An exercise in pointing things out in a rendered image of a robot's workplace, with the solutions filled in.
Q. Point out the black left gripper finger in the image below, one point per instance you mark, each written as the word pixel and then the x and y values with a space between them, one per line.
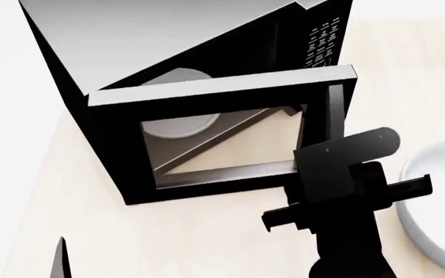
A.
pixel 61 260

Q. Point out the black gripper camera mount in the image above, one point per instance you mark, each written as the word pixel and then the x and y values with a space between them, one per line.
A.
pixel 330 168

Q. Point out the black silver microwave body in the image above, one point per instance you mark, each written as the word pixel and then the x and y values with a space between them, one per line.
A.
pixel 130 37

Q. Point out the black microwave door with window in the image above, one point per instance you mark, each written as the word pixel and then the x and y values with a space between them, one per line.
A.
pixel 118 139

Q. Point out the white round bowl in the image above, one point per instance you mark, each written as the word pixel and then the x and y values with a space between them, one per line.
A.
pixel 435 202

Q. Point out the white round turntable plate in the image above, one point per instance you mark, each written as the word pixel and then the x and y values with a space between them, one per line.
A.
pixel 180 127

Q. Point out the microwave control panel white print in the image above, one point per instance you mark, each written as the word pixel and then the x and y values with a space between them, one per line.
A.
pixel 321 43

